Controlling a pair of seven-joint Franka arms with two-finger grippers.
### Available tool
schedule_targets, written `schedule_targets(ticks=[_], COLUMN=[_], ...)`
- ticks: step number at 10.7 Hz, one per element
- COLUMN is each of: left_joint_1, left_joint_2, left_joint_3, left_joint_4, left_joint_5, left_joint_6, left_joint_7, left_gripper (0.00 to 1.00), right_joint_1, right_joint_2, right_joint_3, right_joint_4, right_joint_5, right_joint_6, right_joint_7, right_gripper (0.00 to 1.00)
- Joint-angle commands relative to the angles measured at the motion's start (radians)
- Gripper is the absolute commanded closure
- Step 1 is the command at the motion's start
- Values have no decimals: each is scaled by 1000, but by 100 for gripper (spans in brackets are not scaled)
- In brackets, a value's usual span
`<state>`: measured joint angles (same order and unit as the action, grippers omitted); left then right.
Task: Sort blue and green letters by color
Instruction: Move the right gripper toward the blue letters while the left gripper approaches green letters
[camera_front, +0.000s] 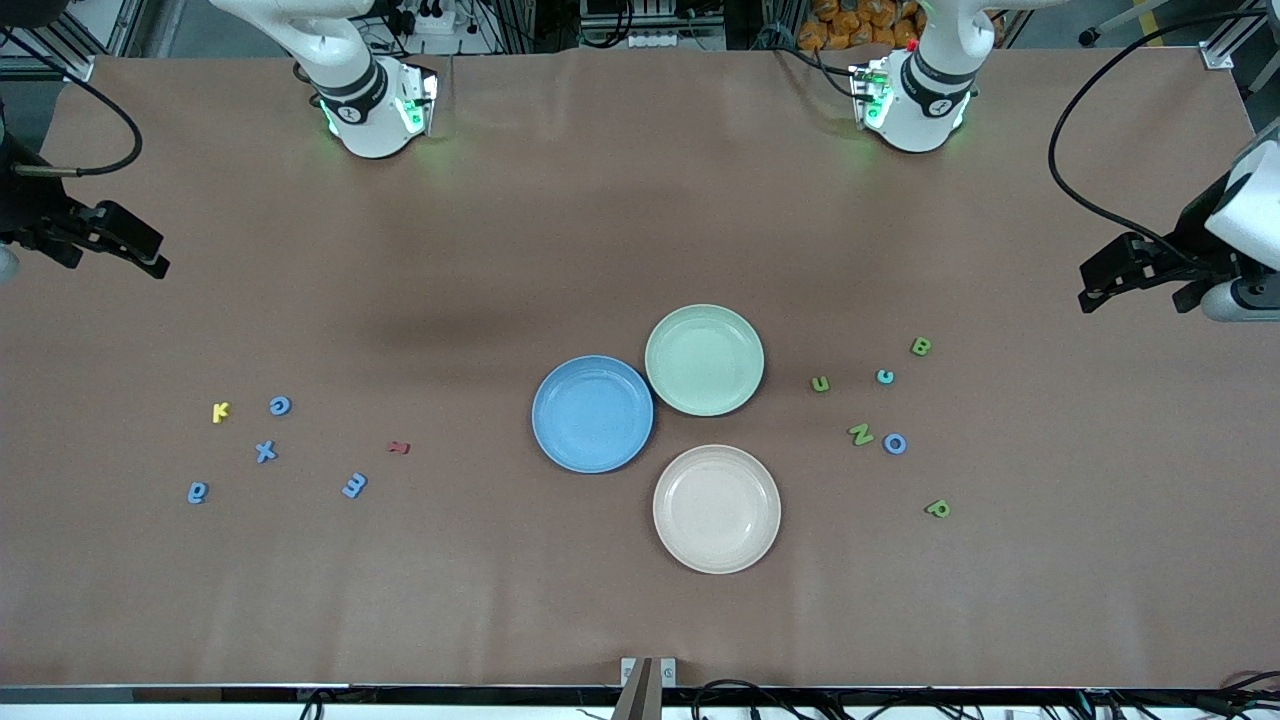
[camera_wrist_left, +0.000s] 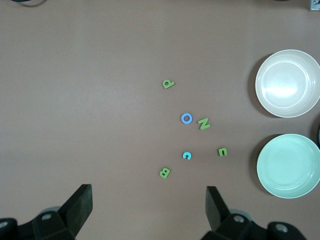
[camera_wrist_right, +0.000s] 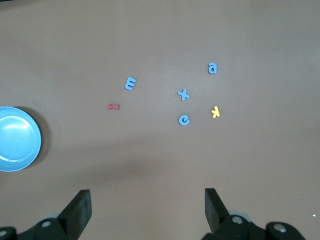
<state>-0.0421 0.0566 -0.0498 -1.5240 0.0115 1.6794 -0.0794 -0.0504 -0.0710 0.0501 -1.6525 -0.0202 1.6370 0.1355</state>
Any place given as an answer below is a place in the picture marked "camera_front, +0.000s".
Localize brown table cover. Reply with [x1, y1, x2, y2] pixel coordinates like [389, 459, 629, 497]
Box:
[0, 45, 1280, 691]

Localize blue plate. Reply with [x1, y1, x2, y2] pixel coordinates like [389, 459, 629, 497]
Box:
[531, 355, 655, 475]

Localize green plate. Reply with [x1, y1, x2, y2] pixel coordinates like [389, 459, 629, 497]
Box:
[644, 304, 766, 418]

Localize aluminium frame rail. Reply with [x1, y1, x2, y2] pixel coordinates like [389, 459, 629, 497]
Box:
[1200, 0, 1280, 71]
[0, 20, 98, 83]

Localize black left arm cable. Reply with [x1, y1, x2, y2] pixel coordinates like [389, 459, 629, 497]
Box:
[1047, 5, 1280, 263]

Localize orange fruit pile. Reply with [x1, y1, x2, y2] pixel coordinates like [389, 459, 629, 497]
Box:
[797, 0, 923, 51]

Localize beige plate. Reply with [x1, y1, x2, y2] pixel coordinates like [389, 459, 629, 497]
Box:
[652, 444, 782, 575]

